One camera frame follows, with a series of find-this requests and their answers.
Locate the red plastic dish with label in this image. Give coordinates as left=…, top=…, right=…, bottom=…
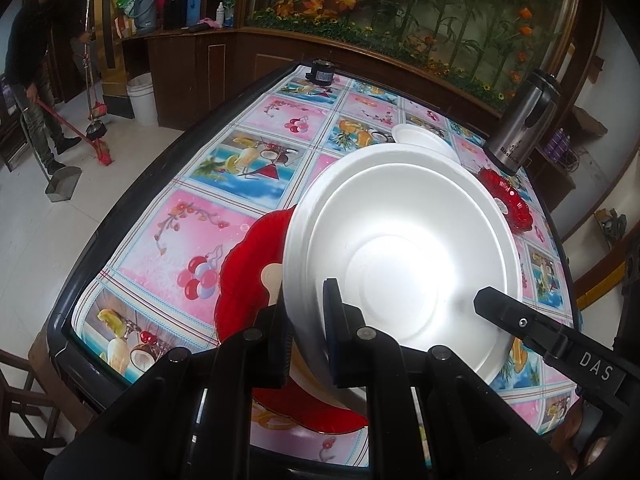
left=476, top=168, right=534, bottom=234

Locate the small black jar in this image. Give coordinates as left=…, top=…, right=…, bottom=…
left=306, top=58, right=335, bottom=87

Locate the stainless steel thermos jug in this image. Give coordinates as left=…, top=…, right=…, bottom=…
left=483, top=68, right=561, bottom=176

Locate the colourful fruit pattern tablecloth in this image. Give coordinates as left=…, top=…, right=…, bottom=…
left=55, top=65, right=577, bottom=467

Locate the red broom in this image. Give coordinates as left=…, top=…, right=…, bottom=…
left=36, top=99, right=113, bottom=166

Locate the white plastic bucket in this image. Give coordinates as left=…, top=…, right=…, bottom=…
left=126, top=73, right=158, bottom=126

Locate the purple bottles pair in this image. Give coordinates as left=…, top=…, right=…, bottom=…
left=544, top=128, right=570, bottom=162

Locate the large white foam bowl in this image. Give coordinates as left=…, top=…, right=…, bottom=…
left=282, top=143, right=523, bottom=413

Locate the man in dark clothes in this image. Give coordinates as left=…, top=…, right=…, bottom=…
left=6, top=0, right=80, bottom=176

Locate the flower mural panel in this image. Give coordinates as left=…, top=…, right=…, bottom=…
left=248, top=0, right=578, bottom=112

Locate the small white foam bowl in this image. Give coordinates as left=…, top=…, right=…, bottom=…
left=392, top=124, right=460, bottom=165

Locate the grey dustpan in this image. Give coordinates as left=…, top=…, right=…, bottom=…
left=44, top=166, right=82, bottom=203

